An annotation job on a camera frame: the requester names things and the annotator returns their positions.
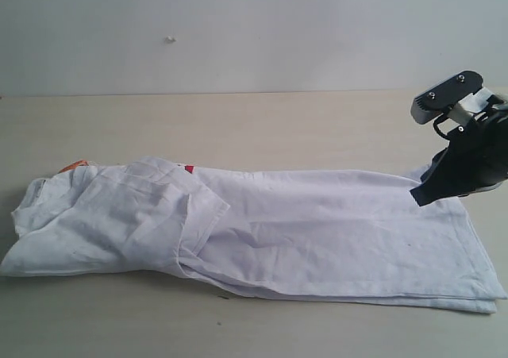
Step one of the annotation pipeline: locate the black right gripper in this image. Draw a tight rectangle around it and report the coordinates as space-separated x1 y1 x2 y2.
410 110 507 206

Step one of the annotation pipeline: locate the white t-shirt red lettering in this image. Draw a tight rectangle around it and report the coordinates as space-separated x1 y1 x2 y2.
1 157 507 314

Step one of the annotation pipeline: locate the orange neck label tag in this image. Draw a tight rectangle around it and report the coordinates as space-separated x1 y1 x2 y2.
59 160 90 174

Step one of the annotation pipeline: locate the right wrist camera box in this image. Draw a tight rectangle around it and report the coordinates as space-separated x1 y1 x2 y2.
410 71 507 126

